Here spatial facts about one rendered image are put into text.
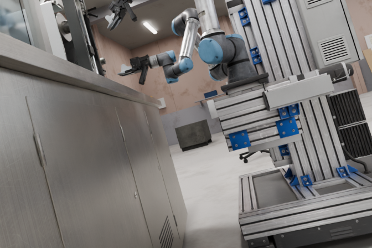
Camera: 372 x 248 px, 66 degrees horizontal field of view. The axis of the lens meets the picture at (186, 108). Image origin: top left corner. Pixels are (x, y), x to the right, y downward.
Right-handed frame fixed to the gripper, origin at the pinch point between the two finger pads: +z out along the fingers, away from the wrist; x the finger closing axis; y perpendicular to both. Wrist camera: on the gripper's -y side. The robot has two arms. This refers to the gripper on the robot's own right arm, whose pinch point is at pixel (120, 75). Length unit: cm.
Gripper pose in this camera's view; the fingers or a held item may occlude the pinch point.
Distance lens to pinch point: 179.7
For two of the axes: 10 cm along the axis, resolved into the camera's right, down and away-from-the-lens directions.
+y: -2.7, -9.6, 0.5
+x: -0.6, -0.4, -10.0
